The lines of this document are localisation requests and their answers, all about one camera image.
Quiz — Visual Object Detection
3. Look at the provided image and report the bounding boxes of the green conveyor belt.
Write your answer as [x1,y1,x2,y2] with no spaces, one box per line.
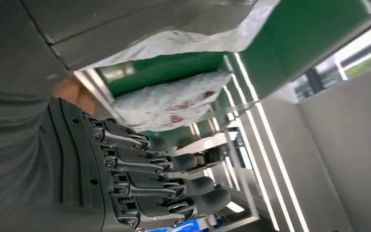
[73,0,371,225]

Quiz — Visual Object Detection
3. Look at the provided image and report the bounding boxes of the dark window frame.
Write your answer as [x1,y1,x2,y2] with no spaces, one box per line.
[290,21,371,101]

